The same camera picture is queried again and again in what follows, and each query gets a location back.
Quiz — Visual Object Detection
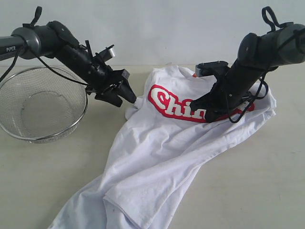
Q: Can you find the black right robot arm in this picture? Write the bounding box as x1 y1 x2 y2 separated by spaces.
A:
190 6 305 123

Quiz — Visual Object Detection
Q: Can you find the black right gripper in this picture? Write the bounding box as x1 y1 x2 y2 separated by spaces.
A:
191 69 253 123

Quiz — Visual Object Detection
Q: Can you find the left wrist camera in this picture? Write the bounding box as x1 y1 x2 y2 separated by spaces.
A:
95 44 115 62

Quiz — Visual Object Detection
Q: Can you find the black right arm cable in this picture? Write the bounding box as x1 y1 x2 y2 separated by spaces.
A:
227 6 305 124

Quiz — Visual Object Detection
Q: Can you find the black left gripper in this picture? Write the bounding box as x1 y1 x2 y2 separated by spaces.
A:
72 45 137 107

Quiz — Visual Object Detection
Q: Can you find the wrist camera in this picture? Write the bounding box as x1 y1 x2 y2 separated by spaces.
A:
95 44 115 62
194 61 229 81

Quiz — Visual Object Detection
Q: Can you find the white t-shirt red print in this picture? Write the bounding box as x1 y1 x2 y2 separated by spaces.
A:
50 65 276 229

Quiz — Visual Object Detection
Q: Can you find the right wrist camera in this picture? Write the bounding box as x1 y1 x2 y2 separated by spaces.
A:
194 61 229 81

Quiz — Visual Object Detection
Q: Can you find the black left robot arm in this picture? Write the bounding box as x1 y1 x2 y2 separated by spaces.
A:
0 6 137 107

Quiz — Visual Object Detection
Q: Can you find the metal wire mesh basket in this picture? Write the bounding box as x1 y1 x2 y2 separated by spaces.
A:
0 66 88 143

